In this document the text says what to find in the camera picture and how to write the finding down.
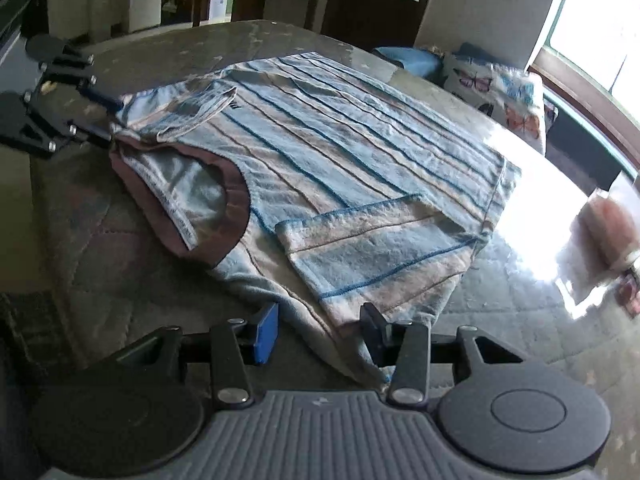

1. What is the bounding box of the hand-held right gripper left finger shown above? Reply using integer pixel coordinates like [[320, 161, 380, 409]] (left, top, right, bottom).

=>
[[101, 302, 280, 408]]

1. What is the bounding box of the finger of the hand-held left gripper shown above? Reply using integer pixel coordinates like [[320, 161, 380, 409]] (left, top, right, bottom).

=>
[[25, 35, 124, 112], [0, 91, 114, 160]]

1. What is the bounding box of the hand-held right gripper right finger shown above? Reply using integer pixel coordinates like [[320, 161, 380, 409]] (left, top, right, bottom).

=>
[[359, 302, 537, 407]]

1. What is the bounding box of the blue striped shirt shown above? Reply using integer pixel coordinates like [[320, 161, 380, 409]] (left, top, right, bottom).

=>
[[107, 51, 524, 397]]

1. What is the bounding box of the clear plastic bag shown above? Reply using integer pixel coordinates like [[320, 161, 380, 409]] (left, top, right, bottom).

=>
[[560, 170, 640, 319]]

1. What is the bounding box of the butterfly print pillow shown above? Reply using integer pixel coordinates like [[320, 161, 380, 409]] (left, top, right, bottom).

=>
[[440, 49, 560, 157]]

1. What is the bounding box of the blue pillow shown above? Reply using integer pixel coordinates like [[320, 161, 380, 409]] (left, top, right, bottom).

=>
[[372, 46, 446, 81]]

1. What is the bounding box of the dark wooden door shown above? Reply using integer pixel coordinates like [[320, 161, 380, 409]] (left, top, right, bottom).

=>
[[320, 0, 443, 52]]

